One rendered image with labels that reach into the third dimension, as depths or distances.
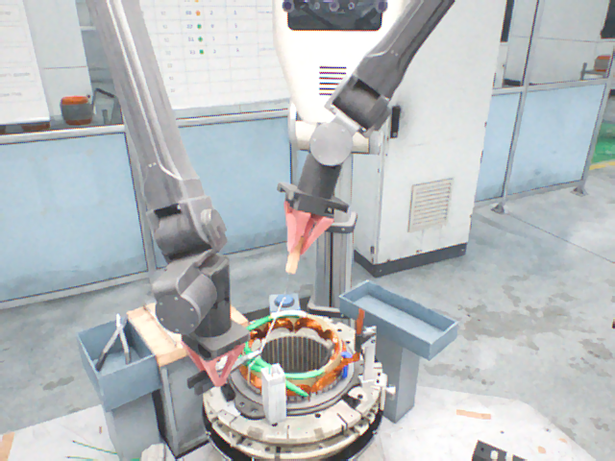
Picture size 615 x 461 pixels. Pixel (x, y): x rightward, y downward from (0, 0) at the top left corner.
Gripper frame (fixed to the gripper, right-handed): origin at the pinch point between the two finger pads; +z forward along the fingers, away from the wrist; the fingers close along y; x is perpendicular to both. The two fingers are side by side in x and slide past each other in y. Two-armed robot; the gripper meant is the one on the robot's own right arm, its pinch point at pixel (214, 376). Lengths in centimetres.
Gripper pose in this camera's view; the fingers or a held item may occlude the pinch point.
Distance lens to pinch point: 78.6
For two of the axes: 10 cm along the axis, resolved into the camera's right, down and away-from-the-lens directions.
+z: -0.3, 9.1, 4.1
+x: 7.1, -2.7, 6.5
